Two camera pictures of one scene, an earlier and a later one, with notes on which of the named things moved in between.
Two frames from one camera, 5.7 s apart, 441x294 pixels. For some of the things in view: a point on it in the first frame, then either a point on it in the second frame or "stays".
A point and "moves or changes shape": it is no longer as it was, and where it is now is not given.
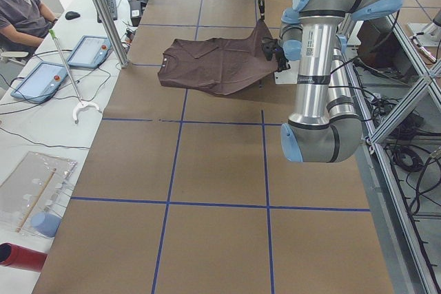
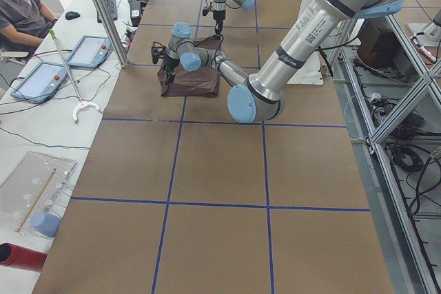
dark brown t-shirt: (222, 66) moves or changes shape
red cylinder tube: (14, 255) stays
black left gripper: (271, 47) to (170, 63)
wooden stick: (36, 200) stays
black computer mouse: (71, 15) stays
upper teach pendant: (88, 51) stays
